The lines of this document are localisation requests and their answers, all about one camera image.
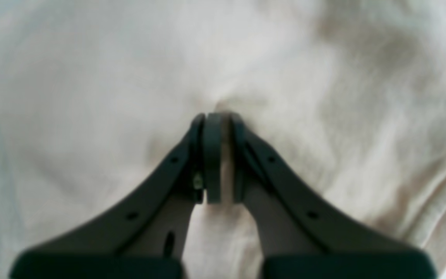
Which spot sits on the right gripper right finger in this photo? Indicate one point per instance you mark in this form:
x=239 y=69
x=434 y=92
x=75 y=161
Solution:
x=303 y=236

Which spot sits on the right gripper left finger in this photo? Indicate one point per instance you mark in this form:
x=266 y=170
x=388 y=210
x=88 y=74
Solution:
x=143 y=235

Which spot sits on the peach t-shirt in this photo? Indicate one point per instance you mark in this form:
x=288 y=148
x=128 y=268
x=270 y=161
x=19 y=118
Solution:
x=94 y=93

